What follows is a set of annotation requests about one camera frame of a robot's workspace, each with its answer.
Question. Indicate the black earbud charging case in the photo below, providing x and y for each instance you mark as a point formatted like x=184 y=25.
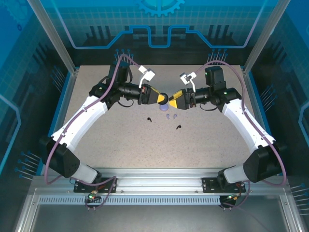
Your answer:
x=165 y=98

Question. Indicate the grey metal tray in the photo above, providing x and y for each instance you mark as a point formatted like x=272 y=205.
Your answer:
x=154 y=217

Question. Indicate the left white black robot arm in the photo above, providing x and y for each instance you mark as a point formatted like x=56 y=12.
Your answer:
x=79 y=120

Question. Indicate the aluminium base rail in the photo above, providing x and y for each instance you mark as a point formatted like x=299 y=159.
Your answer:
x=157 y=178

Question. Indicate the right green LED connector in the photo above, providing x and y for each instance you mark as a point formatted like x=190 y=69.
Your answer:
x=233 y=198

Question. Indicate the purple earbud charging case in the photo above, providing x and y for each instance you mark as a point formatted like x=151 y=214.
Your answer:
x=164 y=107

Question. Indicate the aluminium table side rail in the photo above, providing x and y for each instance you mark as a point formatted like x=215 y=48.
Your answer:
x=68 y=89

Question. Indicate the green led connector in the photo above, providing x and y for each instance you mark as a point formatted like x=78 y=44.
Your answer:
x=91 y=195
x=233 y=198

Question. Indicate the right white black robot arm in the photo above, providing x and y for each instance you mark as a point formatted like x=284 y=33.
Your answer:
x=246 y=125

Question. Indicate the right aluminium frame post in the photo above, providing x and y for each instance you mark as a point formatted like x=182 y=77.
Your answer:
x=263 y=36

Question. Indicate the left aluminium frame post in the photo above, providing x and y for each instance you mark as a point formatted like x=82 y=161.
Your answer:
x=55 y=41

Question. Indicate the aluminium frame post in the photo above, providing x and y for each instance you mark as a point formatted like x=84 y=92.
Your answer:
x=55 y=41
x=263 y=36

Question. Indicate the left green LED connector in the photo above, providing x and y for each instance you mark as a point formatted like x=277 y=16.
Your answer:
x=91 y=195

